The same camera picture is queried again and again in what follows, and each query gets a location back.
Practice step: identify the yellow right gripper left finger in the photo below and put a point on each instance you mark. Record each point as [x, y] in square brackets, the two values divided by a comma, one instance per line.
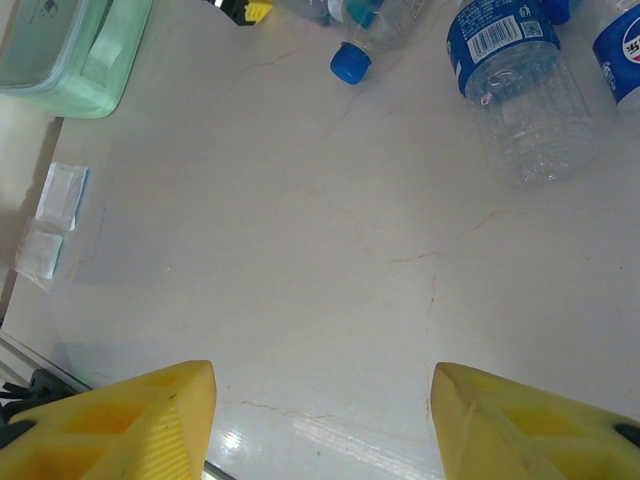
[110, 430]

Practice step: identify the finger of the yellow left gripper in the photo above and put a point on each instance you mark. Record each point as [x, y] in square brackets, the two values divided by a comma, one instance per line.
[260, 10]

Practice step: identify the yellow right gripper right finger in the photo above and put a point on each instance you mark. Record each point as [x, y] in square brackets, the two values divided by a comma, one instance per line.
[530, 435]

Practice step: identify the slim clear bottle blue cap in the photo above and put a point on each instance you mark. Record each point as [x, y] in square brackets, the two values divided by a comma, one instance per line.
[352, 62]

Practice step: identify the blue label bottle white cap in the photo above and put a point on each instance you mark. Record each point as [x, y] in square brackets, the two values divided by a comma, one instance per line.
[525, 100]

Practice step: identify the mint green zip case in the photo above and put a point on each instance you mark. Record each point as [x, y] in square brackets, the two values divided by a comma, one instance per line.
[60, 55]

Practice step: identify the Pepsi logo water bottle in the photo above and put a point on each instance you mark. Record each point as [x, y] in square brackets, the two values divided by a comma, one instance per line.
[622, 55]

